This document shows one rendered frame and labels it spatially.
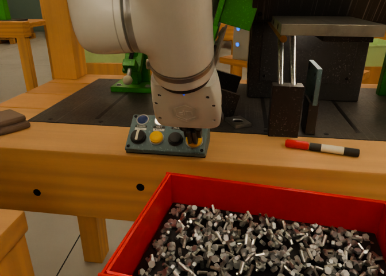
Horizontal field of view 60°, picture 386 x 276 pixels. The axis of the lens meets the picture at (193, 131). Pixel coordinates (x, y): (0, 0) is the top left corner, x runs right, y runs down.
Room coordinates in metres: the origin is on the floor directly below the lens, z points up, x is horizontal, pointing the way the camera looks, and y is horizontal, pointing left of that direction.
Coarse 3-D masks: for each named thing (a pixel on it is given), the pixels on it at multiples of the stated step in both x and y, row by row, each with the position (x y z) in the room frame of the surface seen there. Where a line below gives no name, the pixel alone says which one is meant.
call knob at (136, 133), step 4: (132, 132) 0.57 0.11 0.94; (136, 132) 0.57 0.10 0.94; (140, 132) 0.57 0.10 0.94; (132, 136) 0.56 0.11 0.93; (136, 136) 0.56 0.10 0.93; (140, 136) 0.56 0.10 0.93; (144, 136) 0.56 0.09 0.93; (132, 140) 0.56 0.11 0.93; (136, 140) 0.55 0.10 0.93; (140, 140) 0.56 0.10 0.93
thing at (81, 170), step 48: (0, 144) 0.60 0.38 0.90; (48, 144) 0.60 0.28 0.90; (96, 144) 0.60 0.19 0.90; (240, 144) 0.60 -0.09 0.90; (336, 144) 0.60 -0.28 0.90; (384, 144) 0.60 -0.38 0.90; (0, 192) 0.59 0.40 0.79; (48, 192) 0.57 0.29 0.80; (96, 192) 0.56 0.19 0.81; (144, 192) 0.54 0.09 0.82; (336, 192) 0.49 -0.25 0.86; (384, 192) 0.48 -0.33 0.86
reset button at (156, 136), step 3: (153, 132) 0.56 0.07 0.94; (156, 132) 0.56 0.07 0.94; (159, 132) 0.56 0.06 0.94; (150, 135) 0.56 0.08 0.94; (153, 135) 0.56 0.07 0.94; (156, 135) 0.56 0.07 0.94; (159, 135) 0.56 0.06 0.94; (162, 135) 0.56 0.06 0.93; (150, 138) 0.55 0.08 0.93; (153, 138) 0.55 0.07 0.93; (156, 138) 0.55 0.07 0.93; (159, 138) 0.55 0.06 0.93; (162, 138) 0.56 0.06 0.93; (153, 141) 0.55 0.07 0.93; (156, 141) 0.55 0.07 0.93; (159, 141) 0.55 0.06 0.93
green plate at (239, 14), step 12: (228, 0) 0.76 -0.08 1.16; (240, 0) 0.76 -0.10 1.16; (252, 0) 0.76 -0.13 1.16; (216, 12) 0.76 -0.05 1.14; (228, 12) 0.76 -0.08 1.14; (240, 12) 0.76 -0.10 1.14; (252, 12) 0.76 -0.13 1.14; (216, 24) 0.76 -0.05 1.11; (228, 24) 0.76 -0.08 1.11; (240, 24) 0.76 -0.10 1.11
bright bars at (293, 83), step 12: (276, 84) 0.64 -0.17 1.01; (288, 84) 0.64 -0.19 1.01; (300, 84) 0.64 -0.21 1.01; (276, 96) 0.63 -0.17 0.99; (288, 96) 0.63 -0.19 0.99; (300, 96) 0.63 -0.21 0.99; (276, 108) 0.63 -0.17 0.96; (288, 108) 0.63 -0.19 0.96; (300, 108) 0.63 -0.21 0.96; (276, 120) 0.63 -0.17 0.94; (288, 120) 0.63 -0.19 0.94; (276, 132) 0.63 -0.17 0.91; (288, 132) 0.63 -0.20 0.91
